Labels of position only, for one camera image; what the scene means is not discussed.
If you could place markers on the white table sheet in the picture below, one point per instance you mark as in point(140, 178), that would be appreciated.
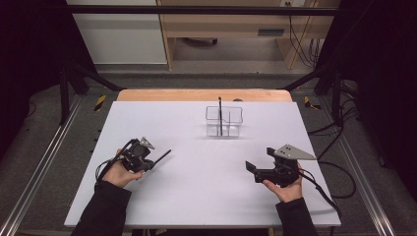
point(203, 190)

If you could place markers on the black frame strut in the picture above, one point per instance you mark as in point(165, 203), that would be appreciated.
point(64, 98)
point(336, 98)

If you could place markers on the black frame crossbar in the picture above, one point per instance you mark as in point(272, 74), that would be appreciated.
point(196, 10)

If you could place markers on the yellow black tape marker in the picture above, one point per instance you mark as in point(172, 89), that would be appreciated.
point(309, 104)
point(100, 103)

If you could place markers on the black makeup brush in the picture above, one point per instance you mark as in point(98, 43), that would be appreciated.
point(220, 114)

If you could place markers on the wooden desk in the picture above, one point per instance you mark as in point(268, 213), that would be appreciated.
point(229, 28)

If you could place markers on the person's right hand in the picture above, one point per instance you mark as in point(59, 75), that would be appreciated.
point(288, 191)

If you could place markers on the aluminium floor rail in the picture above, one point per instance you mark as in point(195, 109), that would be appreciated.
point(36, 173)
point(364, 183)

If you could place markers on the black curtain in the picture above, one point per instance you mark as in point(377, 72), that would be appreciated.
point(26, 65)
point(387, 82)

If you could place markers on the clear acrylic organizer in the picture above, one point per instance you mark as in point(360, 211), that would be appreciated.
point(226, 126)

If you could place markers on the person's left hand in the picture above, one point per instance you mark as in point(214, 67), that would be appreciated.
point(119, 173)

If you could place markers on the wooden table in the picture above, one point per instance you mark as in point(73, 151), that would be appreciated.
point(183, 95)

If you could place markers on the white cabinet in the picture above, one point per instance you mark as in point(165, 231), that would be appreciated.
point(121, 39)

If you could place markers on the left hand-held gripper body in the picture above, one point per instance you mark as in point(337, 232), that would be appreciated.
point(136, 157)

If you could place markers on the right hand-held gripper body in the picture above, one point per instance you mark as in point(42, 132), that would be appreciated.
point(283, 167)

